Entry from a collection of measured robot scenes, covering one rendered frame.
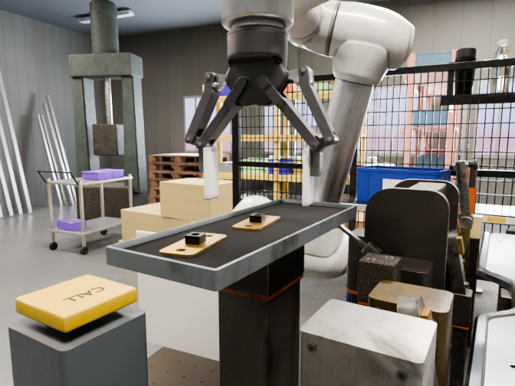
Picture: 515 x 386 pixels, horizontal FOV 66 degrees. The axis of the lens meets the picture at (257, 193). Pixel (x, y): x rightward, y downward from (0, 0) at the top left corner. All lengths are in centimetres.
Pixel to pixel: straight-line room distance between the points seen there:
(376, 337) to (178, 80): 864
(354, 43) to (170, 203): 307
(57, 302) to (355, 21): 88
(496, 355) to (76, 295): 50
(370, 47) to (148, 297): 86
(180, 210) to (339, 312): 344
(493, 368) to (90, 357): 46
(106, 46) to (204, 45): 280
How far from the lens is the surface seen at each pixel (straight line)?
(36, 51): 914
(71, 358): 29
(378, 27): 102
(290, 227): 50
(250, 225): 50
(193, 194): 365
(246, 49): 49
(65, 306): 30
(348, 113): 105
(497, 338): 66
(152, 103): 927
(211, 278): 33
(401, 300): 45
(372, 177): 155
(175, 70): 897
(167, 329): 117
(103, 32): 641
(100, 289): 32
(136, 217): 433
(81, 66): 647
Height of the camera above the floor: 127
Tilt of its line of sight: 8 degrees down
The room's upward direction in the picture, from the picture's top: straight up
